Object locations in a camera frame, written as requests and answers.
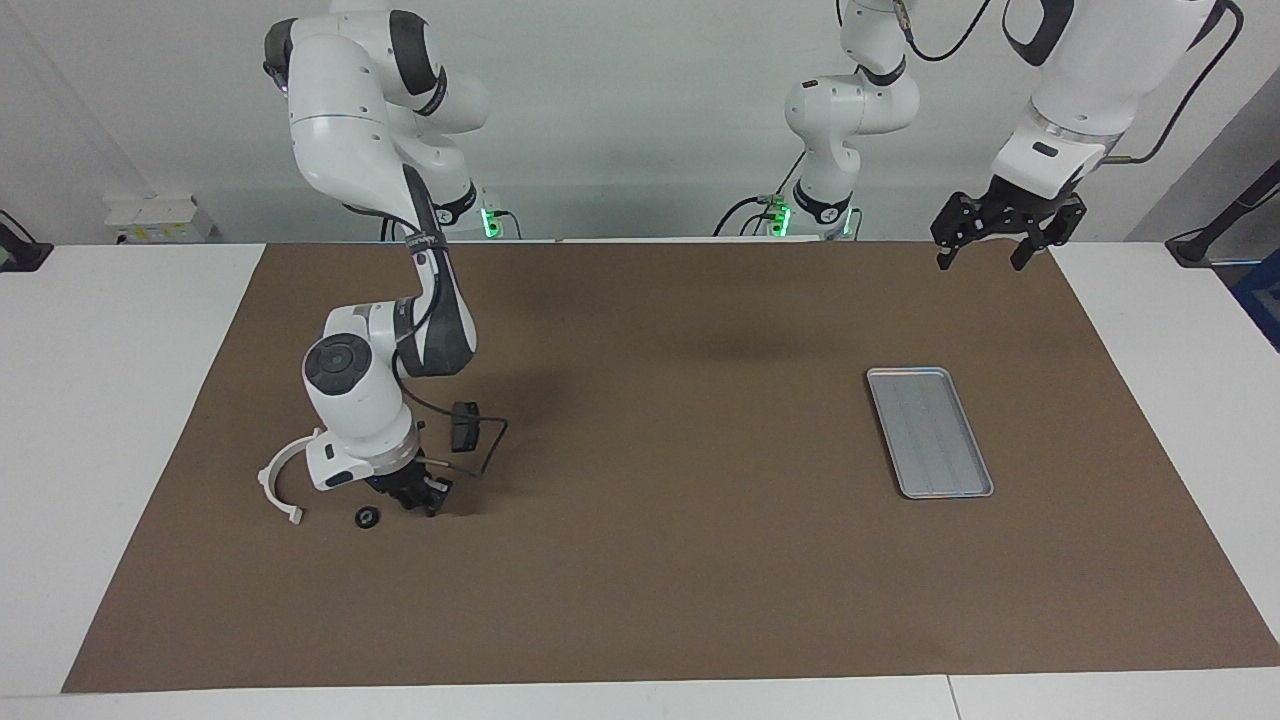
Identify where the silver metal tray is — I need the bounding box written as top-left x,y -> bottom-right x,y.
866,367 -> 995,500

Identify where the black clamp stand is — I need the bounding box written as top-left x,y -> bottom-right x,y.
1165,160 -> 1280,267
0,210 -> 53,273

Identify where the brown table mat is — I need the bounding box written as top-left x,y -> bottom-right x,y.
62,240 -> 1280,694

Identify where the blue box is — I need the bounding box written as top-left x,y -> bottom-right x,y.
1232,250 -> 1280,351

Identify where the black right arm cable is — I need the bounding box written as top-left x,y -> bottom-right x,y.
392,350 -> 509,481

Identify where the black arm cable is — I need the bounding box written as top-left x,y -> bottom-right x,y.
392,350 -> 509,481
895,0 -> 1247,166

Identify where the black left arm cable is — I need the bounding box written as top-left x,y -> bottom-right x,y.
895,0 -> 1247,166

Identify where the white semicircular plastic bracket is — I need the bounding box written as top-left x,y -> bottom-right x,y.
257,428 -> 326,526

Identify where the black base cable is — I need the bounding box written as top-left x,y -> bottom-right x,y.
713,150 -> 806,239

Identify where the white wall power strip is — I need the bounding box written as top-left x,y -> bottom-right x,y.
103,195 -> 216,244

